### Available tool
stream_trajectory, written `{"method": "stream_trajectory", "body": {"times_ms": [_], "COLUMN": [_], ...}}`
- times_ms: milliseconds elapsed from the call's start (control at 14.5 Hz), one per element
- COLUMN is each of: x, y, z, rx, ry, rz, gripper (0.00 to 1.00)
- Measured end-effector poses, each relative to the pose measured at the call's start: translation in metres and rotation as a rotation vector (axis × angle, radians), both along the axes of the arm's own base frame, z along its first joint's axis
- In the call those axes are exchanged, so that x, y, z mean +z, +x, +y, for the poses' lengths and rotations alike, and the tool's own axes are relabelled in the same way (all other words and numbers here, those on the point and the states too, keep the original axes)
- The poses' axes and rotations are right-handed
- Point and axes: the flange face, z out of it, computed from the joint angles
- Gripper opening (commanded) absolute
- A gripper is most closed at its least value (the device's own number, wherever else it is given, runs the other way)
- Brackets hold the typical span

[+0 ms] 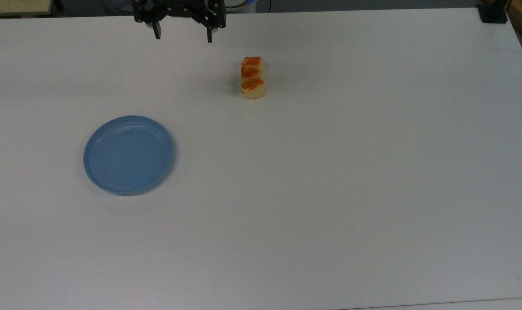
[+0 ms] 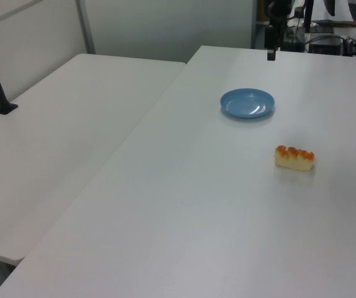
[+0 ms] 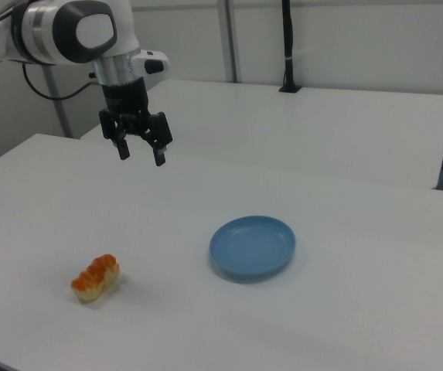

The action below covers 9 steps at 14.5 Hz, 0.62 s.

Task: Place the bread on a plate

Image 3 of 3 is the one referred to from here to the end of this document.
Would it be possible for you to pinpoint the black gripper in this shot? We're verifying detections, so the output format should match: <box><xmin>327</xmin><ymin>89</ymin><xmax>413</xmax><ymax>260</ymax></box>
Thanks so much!
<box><xmin>98</xmin><ymin>77</ymin><xmax>174</xmax><ymax>168</ymax></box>

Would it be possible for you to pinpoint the toy bread with orange topping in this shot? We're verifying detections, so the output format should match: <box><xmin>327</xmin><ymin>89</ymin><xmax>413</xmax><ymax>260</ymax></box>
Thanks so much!
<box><xmin>70</xmin><ymin>254</ymin><xmax>121</xmax><ymax>305</ymax></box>

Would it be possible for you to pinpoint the blue round plate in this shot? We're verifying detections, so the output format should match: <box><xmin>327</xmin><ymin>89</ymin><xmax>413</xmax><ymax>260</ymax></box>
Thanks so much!
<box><xmin>209</xmin><ymin>215</ymin><xmax>297</xmax><ymax>284</ymax></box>

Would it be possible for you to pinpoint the black pole with base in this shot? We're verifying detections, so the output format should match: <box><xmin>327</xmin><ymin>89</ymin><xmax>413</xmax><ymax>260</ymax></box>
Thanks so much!
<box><xmin>278</xmin><ymin>0</ymin><xmax>303</xmax><ymax>94</ymax></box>

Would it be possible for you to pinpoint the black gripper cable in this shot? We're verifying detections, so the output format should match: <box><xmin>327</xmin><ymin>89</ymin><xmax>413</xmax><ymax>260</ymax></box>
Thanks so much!
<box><xmin>21</xmin><ymin>61</ymin><xmax>99</xmax><ymax>103</ymax></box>

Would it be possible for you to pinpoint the grey partition corner post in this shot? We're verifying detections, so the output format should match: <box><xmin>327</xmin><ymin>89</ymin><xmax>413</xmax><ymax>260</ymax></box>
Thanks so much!
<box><xmin>219</xmin><ymin>0</ymin><xmax>242</xmax><ymax>83</ymax></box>

